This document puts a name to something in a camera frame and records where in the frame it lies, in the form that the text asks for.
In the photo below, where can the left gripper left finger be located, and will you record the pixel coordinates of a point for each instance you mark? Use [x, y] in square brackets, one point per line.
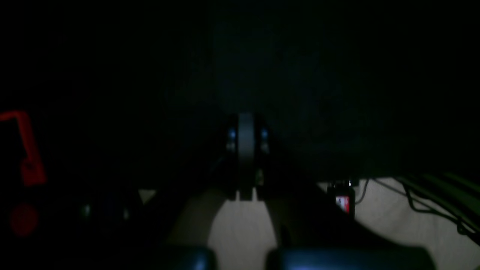
[202, 187]

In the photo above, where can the orange black clamp left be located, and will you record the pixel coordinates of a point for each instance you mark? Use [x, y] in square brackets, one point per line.
[24, 217]

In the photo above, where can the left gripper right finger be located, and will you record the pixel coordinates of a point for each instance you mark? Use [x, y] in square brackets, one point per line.
[305, 218]

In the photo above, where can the black table cloth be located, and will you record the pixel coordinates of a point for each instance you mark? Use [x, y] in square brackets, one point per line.
[132, 90]

